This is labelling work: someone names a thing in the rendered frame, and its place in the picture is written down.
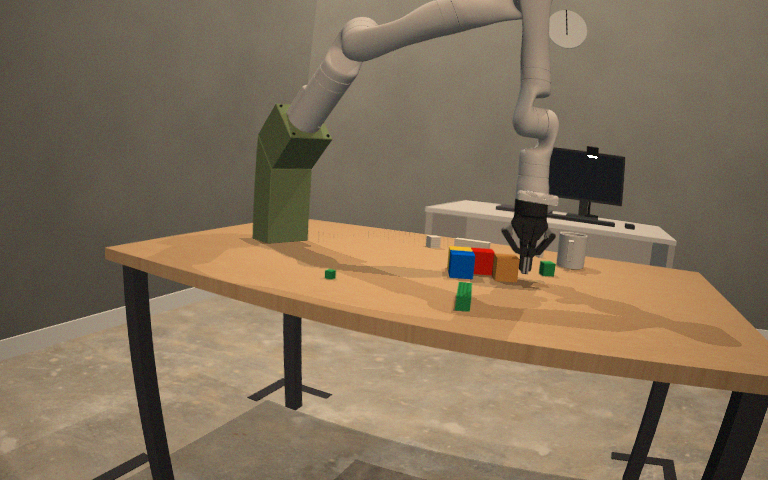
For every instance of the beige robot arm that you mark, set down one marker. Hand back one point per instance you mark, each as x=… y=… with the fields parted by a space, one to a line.
x=361 y=39

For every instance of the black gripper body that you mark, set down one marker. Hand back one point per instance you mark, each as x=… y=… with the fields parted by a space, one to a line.
x=527 y=213

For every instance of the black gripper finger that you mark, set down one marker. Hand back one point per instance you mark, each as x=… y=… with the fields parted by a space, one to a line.
x=522 y=251
x=532 y=251

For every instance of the blue cube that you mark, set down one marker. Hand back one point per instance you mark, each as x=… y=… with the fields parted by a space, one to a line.
x=462 y=264

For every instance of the grey mug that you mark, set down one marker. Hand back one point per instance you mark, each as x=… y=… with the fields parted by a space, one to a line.
x=578 y=248

